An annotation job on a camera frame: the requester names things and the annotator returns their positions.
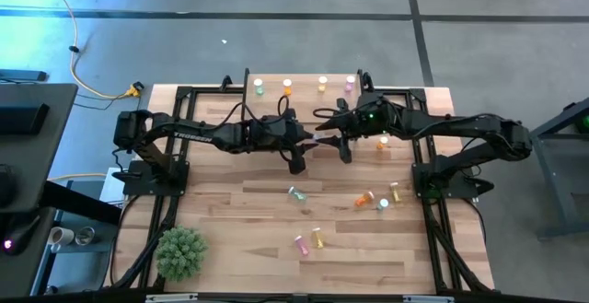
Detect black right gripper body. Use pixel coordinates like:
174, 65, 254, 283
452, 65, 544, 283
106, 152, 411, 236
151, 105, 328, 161
335, 98, 369, 166

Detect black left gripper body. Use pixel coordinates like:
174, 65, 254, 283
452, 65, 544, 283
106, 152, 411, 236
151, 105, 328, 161
261, 107, 308, 176

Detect wooden shelf black metal legs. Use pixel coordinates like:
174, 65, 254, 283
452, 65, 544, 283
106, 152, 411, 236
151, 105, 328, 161
240, 67, 369, 142

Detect yellow power plug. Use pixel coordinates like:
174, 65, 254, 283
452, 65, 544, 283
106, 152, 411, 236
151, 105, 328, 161
124, 81, 145, 99

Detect green artificial plant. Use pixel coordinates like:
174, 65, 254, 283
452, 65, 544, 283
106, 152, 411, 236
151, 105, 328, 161
155, 226, 209, 283

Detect white box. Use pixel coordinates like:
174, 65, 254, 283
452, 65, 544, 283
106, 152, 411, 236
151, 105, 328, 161
98, 168, 126, 204

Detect shiny metal cup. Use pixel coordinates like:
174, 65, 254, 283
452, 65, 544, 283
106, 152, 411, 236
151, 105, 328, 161
75, 226, 97, 247

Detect dark grey side table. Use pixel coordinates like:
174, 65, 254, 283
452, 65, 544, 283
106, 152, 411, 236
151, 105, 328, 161
506, 96, 589, 242

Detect black desk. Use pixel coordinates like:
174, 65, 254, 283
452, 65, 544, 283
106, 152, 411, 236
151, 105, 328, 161
0, 83, 123, 303

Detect white cup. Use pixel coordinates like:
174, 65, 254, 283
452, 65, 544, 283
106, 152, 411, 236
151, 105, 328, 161
49, 226, 75, 247

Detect black box on desk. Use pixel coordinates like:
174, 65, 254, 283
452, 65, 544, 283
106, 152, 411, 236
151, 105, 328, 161
0, 101, 52, 136

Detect flat black bar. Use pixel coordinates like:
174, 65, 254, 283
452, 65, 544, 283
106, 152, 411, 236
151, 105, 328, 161
0, 68, 48, 84

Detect black device with light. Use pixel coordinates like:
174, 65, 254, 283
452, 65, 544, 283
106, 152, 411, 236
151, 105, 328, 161
0, 214, 43, 257

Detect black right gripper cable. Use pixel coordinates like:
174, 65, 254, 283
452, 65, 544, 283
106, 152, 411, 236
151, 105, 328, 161
312, 105, 355, 121

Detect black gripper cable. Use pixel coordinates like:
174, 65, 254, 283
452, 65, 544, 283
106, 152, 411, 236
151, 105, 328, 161
312, 105, 355, 121
219, 93, 292, 129

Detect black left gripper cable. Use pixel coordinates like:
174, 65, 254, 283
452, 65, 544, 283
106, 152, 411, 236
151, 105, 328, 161
219, 93, 292, 129

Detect black aluminium table frame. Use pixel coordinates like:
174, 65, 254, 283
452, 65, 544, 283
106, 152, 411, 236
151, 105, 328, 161
106, 83, 496, 303

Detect black base cable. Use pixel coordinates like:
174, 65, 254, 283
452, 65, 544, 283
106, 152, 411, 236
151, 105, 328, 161
464, 196, 488, 249
108, 194, 142, 290

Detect thin black floor cable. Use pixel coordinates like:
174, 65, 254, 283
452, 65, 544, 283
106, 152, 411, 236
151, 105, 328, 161
72, 91, 145, 127

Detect short yellow floor cable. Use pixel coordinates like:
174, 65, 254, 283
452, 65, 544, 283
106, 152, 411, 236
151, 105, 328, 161
47, 172, 110, 183

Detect long yellow power cable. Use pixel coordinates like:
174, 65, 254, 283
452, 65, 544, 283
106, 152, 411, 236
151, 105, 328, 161
40, 0, 133, 100

